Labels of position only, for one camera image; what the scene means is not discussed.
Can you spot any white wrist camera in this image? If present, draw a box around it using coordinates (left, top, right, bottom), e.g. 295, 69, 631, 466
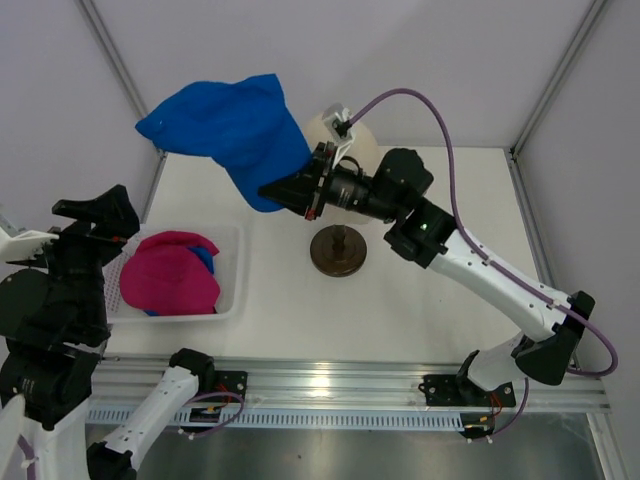
0, 214, 59, 263
321, 103, 355, 165

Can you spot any aluminium mounting rail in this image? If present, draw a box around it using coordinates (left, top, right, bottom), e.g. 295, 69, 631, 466
93, 354, 611, 413

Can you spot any aluminium corner profile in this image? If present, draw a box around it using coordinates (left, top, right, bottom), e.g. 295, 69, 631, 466
507, 0, 612, 159
75, 0, 168, 156

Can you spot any left aluminium corner profile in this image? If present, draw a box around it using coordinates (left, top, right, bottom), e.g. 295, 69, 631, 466
75, 0, 168, 156

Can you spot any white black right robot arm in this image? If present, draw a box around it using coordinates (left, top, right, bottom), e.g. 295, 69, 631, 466
258, 143, 595, 404

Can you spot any pink cap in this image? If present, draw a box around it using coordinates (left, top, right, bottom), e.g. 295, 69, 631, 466
119, 230, 221, 317

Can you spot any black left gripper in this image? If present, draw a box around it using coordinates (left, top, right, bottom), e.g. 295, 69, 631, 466
10, 182, 141, 334

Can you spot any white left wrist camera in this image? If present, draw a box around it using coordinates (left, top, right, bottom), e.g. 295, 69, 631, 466
0, 214, 59, 263

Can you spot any dark brown round stand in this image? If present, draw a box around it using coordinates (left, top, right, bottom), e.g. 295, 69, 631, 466
310, 225, 368, 278

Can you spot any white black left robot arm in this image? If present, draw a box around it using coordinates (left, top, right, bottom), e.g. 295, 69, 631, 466
1, 185, 216, 479

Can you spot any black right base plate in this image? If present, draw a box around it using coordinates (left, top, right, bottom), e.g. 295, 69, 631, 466
418, 374, 516, 408

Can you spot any blue cap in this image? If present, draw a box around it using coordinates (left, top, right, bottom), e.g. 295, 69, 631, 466
188, 246, 215, 275
135, 73, 311, 213

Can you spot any cream mannequin head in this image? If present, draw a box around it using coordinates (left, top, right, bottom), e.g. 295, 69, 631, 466
302, 113, 381, 226

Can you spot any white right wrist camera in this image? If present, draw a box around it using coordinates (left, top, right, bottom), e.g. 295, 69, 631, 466
321, 103, 355, 165

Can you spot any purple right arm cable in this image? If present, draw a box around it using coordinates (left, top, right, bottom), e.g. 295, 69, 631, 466
344, 87, 620, 377

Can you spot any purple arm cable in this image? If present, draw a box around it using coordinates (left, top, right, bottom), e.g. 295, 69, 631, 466
344, 87, 620, 377
14, 432, 39, 476

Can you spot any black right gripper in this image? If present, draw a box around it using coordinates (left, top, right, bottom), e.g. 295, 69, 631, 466
258, 142, 400, 224

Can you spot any white slotted cable duct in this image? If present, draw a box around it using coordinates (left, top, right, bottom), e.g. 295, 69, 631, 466
86, 406, 464, 432

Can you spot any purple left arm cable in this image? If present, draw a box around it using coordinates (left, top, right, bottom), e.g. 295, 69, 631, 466
14, 432, 39, 476

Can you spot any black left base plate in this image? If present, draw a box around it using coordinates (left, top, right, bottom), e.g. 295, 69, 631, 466
198, 370, 249, 403

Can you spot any right aluminium corner profile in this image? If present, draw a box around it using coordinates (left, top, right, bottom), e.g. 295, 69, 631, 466
507, 0, 612, 159

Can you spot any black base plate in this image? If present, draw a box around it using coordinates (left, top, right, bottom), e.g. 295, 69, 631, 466
198, 370, 249, 403
418, 374, 516, 408

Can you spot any white plastic basket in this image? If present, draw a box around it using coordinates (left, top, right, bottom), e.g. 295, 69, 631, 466
105, 224, 246, 324

